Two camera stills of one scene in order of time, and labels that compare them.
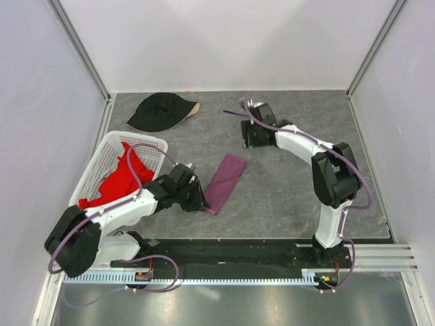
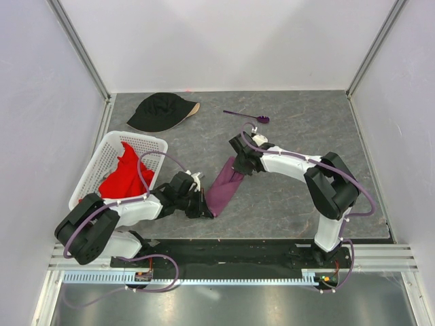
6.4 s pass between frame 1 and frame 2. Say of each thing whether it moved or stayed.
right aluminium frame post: stayed
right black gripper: moved
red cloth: stayed
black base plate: stayed
